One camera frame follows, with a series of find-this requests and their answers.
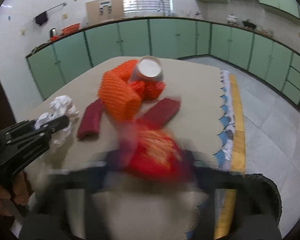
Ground white tissue small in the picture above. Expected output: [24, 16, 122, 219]
[34, 95, 79, 149]

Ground dark red foam strip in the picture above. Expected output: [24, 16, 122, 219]
[77, 99, 103, 140]

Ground orange foam fruit net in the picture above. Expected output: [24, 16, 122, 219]
[98, 59, 166, 121]

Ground red gold printed package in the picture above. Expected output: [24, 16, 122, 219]
[118, 119, 192, 183]

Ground white paper cup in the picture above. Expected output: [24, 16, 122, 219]
[128, 56, 164, 82]

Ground dark red foam block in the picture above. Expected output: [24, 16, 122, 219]
[135, 98, 181, 128]

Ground black trash bin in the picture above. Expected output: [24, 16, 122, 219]
[245, 173, 282, 225]

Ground chrome kitchen faucet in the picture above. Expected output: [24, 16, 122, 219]
[157, 0, 170, 17]

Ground green lower kitchen cabinets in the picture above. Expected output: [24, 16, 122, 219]
[26, 17, 300, 109]

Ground person's hand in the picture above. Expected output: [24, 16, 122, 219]
[0, 171, 29, 216]

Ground steel electric kettle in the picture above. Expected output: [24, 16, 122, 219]
[50, 28, 58, 38]

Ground red plastic basin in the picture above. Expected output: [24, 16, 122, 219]
[61, 23, 81, 35]

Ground dark hanging towel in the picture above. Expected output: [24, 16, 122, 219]
[34, 11, 48, 26]

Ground metal towel bar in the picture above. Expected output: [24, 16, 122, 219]
[44, 2, 68, 12]

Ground brown cardboard box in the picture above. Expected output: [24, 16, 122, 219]
[85, 0, 125, 25]

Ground white cooking pot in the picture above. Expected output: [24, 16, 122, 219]
[226, 14, 238, 26]

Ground black wok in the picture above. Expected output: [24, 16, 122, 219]
[242, 20, 257, 30]

